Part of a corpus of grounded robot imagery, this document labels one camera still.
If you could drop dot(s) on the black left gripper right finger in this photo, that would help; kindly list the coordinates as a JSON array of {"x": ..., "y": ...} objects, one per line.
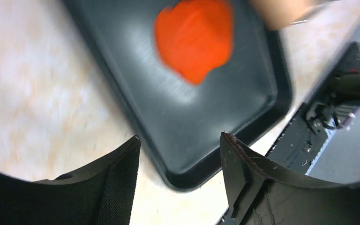
[{"x": 261, "y": 192}]

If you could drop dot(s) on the orange-red dough piece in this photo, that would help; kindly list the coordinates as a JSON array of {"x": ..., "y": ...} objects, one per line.
[{"x": 195, "y": 37}]

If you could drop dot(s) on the black baking tray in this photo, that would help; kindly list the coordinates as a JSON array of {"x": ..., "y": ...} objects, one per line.
[{"x": 180, "y": 124}]

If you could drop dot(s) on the wooden dough roller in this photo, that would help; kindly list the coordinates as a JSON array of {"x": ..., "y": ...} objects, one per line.
[{"x": 278, "y": 14}]

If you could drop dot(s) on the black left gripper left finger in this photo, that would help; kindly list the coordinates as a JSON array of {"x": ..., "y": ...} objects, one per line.
[{"x": 98, "y": 193}]

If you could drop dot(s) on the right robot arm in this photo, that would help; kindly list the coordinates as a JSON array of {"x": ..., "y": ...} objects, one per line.
[{"x": 329, "y": 110}]

